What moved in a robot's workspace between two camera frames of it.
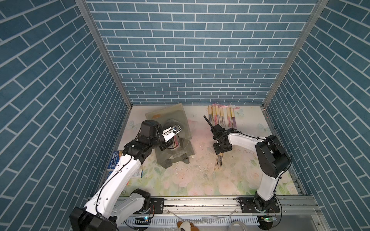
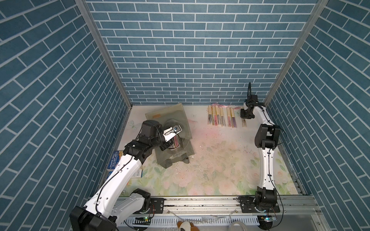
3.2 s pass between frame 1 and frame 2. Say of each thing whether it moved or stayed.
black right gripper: moved
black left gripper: stayed
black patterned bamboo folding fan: stayed
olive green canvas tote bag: stayed
